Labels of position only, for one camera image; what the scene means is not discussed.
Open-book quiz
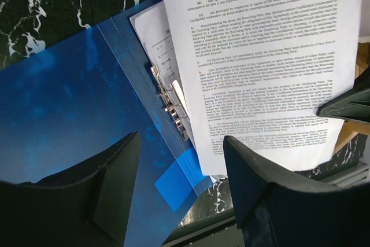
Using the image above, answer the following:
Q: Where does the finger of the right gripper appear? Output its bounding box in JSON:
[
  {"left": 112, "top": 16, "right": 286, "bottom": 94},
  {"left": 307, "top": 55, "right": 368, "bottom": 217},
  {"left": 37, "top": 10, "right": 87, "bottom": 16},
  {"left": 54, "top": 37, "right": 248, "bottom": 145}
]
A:
[{"left": 316, "top": 67, "right": 369, "bottom": 124}]

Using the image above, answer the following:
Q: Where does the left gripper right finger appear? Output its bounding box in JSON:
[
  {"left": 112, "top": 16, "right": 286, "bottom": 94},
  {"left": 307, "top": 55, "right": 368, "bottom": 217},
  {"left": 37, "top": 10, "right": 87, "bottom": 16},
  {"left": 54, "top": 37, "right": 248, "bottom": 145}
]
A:
[{"left": 224, "top": 136, "right": 369, "bottom": 246}]

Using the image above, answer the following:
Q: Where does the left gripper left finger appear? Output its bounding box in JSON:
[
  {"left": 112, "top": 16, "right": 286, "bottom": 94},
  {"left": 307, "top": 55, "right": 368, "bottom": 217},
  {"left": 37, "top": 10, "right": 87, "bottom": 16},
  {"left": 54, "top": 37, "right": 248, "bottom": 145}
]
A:
[{"left": 1, "top": 132, "right": 141, "bottom": 246}]

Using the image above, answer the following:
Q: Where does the white paper sheets stack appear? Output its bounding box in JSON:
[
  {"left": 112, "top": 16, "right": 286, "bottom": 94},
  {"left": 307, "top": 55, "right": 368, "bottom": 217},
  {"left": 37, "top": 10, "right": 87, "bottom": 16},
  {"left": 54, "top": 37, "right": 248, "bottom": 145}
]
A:
[{"left": 128, "top": 0, "right": 220, "bottom": 184}]

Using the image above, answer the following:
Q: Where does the printed paper stack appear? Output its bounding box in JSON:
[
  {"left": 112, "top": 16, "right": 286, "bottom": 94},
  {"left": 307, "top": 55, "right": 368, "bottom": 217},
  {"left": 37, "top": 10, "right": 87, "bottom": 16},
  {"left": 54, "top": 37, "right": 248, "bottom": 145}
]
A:
[{"left": 163, "top": 0, "right": 361, "bottom": 175}]

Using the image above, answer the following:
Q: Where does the blue plastic folder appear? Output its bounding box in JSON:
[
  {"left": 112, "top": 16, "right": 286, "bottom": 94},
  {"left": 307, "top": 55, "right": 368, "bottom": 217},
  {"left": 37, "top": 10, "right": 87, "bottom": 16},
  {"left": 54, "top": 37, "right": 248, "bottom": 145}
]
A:
[{"left": 1, "top": 0, "right": 212, "bottom": 246}]

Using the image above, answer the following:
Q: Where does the aluminium rail frame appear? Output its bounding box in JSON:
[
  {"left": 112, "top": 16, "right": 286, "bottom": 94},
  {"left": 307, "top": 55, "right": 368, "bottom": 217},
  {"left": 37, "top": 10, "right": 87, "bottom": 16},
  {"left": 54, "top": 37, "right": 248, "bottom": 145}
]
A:
[{"left": 315, "top": 140, "right": 369, "bottom": 187}]

